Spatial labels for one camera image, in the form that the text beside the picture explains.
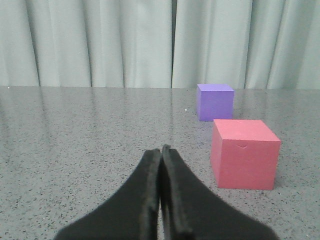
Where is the grey pleated curtain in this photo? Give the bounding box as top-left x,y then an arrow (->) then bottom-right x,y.
0,0 -> 320,89

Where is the purple foam cube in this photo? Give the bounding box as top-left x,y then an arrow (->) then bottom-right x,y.
196,84 -> 235,122

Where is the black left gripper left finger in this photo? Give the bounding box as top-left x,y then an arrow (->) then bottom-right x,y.
55,149 -> 161,240

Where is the pink foam cube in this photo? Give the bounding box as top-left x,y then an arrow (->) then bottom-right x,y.
210,119 -> 281,190

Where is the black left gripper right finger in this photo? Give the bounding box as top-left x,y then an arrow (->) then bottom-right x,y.
159,144 -> 278,240

